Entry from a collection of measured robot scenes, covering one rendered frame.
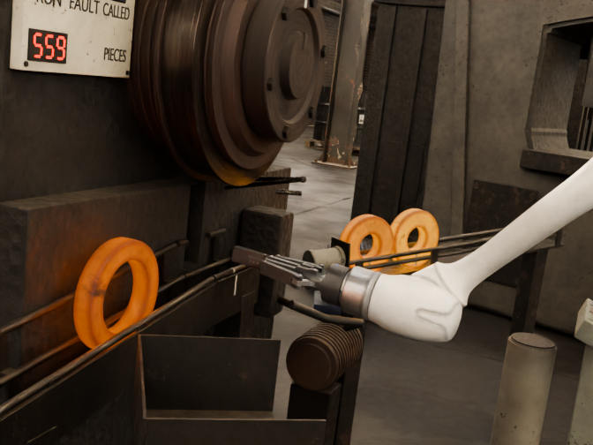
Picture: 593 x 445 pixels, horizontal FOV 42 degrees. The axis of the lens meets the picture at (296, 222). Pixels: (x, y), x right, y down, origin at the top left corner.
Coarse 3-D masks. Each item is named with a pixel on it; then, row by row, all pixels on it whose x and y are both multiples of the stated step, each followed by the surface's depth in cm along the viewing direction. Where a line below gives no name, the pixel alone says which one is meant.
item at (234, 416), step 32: (160, 352) 108; (192, 352) 109; (224, 352) 110; (256, 352) 111; (160, 384) 109; (192, 384) 110; (224, 384) 111; (256, 384) 112; (160, 416) 108; (192, 416) 109; (224, 416) 110; (256, 416) 111
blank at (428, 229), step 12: (408, 216) 196; (420, 216) 198; (432, 216) 201; (396, 228) 196; (408, 228) 197; (420, 228) 201; (432, 228) 202; (396, 240) 196; (420, 240) 203; (432, 240) 203; (396, 252) 197; (408, 264) 200; (420, 264) 202
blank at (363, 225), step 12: (360, 216) 190; (372, 216) 190; (348, 228) 189; (360, 228) 188; (372, 228) 190; (384, 228) 192; (348, 240) 187; (360, 240) 189; (384, 240) 193; (372, 252) 195; (384, 252) 194
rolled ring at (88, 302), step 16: (112, 240) 119; (128, 240) 120; (96, 256) 116; (112, 256) 116; (128, 256) 120; (144, 256) 124; (96, 272) 114; (112, 272) 116; (144, 272) 126; (80, 288) 114; (96, 288) 113; (144, 288) 127; (80, 304) 114; (96, 304) 114; (144, 304) 127; (80, 320) 114; (96, 320) 115; (128, 320) 126; (80, 336) 116; (96, 336) 116; (128, 336) 124
